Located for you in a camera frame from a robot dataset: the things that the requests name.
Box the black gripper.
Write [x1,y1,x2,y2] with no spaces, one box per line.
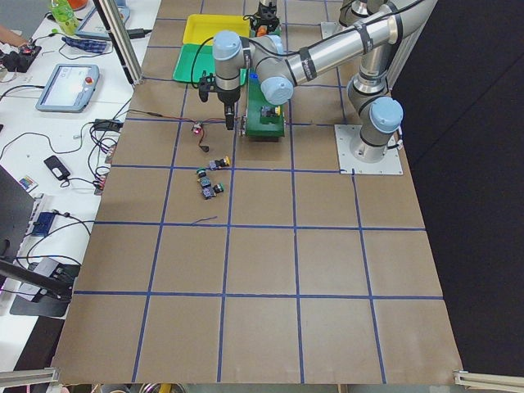
[249,14,280,34]
[215,88,240,130]

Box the yellow push button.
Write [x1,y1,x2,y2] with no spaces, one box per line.
[209,156,231,170]
[260,106,281,124]

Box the green push button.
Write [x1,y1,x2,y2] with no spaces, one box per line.
[201,183,224,200]
[196,168,211,187]

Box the plain orange cylinder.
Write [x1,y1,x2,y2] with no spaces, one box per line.
[255,25,269,37]

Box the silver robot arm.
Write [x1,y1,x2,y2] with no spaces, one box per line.
[197,1,436,163]
[246,0,280,37]

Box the green conveyor belt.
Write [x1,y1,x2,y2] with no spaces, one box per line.
[240,68,285,142]

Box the small motor controller board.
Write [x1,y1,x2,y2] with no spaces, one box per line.
[192,122,204,134]

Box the green plastic tray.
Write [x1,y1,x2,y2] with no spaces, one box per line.
[173,35,251,93]

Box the yellow plastic tray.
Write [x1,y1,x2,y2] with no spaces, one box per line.
[183,14,250,44]

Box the black power brick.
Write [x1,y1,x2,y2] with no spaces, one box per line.
[127,28,152,39]

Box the black power adapter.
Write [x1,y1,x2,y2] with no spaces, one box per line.
[93,119,123,132]

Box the blue patterned cloth pouch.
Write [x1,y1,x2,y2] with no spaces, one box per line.
[61,36,108,55]

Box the grey teach pendant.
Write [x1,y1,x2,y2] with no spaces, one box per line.
[75,7,110,41]
[35,64,100,113]

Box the black smartphone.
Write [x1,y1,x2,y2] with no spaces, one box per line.
[43,156,70,181]

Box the green plastic bottle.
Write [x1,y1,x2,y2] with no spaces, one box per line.
[49,0,79,36]

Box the black joystick controller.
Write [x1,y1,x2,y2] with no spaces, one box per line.
[1,44,42,73]

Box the blue usb hub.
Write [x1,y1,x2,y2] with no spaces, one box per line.
[30,212,56,237]

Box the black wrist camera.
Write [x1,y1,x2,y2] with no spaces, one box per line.
[197,71,215,102]

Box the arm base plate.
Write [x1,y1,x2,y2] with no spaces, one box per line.
[334,124,403,175]
[320,21,343,39]

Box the aluminium frame post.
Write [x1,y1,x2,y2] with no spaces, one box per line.
[93,0,142,86]

